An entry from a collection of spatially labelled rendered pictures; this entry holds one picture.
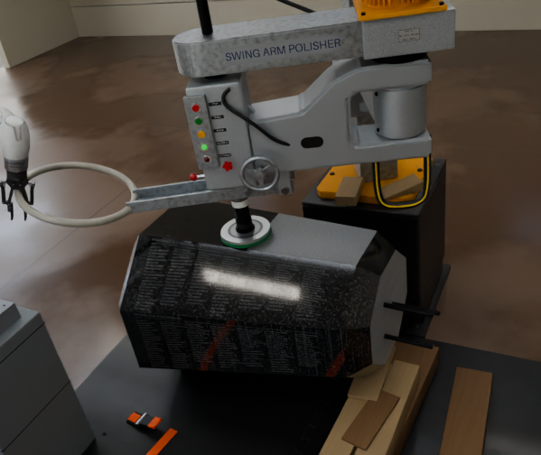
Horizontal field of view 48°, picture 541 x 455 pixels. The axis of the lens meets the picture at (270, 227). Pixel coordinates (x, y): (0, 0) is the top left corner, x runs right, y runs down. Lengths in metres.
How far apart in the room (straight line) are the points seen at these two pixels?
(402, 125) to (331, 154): 0.27
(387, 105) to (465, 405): 1.36
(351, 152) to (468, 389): 1.24
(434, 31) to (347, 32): 0.28
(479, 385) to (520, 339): 0.50
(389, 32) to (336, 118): 0.35
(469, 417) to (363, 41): 1.62
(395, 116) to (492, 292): 1.63
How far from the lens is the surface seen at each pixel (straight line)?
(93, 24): 11.11
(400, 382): 2.77
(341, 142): 2.26
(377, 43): 2.12
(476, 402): 2.87
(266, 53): 2.13
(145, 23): 10.39
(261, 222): 2.58
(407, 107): 2.24
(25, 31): 10.62
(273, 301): 2.43
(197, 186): 2.54
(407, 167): 3.20
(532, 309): 3.54
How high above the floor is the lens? 2.25
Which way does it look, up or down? 32 degrees down
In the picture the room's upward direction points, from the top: 9 degrees counter-clockwise
